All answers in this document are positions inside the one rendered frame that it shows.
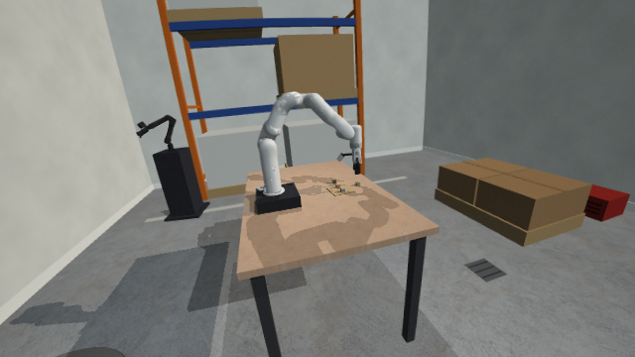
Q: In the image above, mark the tan flat mat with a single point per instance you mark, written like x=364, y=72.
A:
x=336, y=191

